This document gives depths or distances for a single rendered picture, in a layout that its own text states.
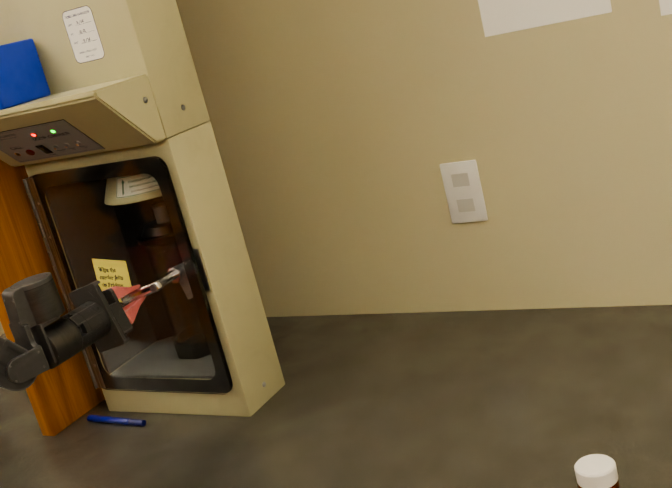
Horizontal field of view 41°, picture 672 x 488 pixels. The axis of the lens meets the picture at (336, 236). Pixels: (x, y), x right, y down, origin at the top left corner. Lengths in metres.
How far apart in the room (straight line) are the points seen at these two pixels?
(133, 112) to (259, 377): 0.49
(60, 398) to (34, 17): 0.66
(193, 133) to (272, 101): 0.38
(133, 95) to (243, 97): 0.51
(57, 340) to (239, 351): 0.31
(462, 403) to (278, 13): 0.80
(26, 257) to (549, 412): 0.91
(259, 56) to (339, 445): 0.79
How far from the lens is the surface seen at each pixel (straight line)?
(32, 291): 1.30
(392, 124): 1.67
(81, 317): 1.35
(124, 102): 1.33
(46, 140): 1.45
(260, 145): 1.82
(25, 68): 1.48
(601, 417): 1.29
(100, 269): 1.55
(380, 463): 1.28
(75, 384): 1.73
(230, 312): 1.46
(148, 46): 1.39
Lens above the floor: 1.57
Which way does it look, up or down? 15 degrees down
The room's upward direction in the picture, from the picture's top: 14 degrees counter-clockwise
